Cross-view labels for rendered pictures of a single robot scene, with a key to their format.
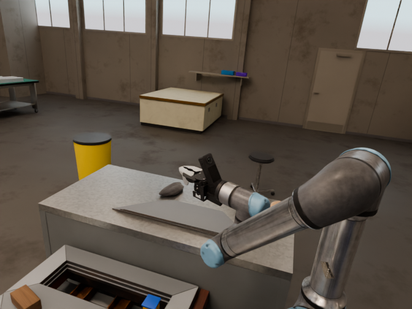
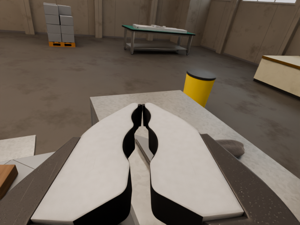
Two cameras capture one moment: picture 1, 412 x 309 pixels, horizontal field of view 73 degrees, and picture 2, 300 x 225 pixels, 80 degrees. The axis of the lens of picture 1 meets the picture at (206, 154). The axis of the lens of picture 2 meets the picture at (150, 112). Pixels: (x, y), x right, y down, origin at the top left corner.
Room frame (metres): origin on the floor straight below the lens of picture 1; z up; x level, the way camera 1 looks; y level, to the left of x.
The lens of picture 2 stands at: (0.88, 0.01, 1.52)
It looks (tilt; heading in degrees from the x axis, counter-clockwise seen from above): 30 degrees down; 44
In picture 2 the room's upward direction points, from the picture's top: 8 degrees clockwise
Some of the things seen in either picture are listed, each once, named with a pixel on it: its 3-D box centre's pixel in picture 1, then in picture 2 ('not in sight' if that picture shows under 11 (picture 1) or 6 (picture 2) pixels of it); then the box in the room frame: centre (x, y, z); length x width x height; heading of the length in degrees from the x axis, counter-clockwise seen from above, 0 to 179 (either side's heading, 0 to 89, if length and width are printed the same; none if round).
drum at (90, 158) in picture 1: (94, 164); (195, 94); (3.37, 1.46, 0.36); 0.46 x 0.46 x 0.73
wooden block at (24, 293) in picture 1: (26, 300); (0, 181); (0.81, 0.66, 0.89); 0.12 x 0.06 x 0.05; 56
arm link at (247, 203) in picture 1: (249, 204); not in sight; (0.76, -0.15, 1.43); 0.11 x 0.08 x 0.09; 50
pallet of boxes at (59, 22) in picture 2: not in sight; (59, 24); (3.15, 7.14, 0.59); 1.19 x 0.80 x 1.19; 75
